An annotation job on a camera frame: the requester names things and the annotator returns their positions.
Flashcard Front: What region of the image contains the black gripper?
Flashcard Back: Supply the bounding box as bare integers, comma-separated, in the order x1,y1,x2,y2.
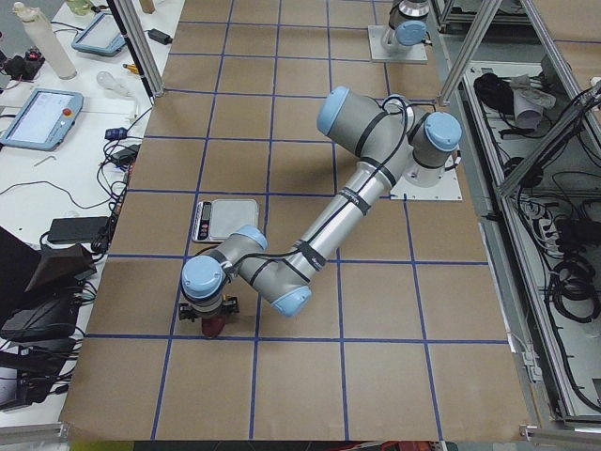
179,295,239,321

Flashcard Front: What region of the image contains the red mango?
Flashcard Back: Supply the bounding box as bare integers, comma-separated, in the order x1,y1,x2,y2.
201,316,225,338

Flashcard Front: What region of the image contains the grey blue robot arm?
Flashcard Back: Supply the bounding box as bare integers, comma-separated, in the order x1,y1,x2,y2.
178,86,463,321
389,0,430,47

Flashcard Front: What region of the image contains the silver digital kitchen scale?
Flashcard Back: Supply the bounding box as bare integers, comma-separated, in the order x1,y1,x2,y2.
192,199,259,242

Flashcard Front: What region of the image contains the black laptop computer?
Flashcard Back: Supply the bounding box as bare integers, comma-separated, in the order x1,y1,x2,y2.
1,229,96,343

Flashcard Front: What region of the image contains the black power adapter brick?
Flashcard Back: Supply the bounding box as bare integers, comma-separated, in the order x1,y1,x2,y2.
47,216,109,244

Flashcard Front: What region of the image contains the small blue device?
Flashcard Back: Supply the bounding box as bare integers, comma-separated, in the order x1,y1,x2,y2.
104,127,128,142

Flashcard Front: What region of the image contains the silver allen key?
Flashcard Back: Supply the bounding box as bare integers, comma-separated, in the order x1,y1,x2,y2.
33,155,57,167

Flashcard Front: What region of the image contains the clear plastic bag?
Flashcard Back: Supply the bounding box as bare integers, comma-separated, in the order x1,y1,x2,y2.
96,71,131,97

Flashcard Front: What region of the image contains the near teach pendant tablet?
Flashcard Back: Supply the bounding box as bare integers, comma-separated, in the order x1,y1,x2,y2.
1,88,84,151

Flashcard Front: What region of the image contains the teach pendant tablet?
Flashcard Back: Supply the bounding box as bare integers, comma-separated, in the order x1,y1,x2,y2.
71,11,126,56
1,88,84,151

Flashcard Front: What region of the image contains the far teach pendant tablet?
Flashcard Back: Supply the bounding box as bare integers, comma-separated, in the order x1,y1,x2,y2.
71,11,126,56

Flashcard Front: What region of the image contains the white power strip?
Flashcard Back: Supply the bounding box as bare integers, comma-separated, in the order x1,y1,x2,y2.
533,210,560,250

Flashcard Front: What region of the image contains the black cloth bundle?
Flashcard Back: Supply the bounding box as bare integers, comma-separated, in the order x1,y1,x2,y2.
473,72,515,115

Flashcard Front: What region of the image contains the tall white bottle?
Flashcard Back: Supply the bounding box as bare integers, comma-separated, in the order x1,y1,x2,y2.
13,2,77,80

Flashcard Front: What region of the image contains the grey white crumpled cloth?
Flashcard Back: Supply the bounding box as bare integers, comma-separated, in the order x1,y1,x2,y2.
509,74,556,130

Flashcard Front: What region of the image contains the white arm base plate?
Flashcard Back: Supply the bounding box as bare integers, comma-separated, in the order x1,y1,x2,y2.
391,164,463,202
367,25,427,64

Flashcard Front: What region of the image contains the aluminium frame post left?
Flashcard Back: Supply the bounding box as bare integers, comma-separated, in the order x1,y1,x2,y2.
107,0,164,100

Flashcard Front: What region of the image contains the aluminium frame post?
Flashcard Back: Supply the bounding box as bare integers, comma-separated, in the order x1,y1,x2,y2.
438,0,501,106
107,0,164,100

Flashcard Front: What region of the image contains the aluminium frame post right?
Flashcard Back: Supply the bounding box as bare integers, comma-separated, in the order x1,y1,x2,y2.
438,0,501,106

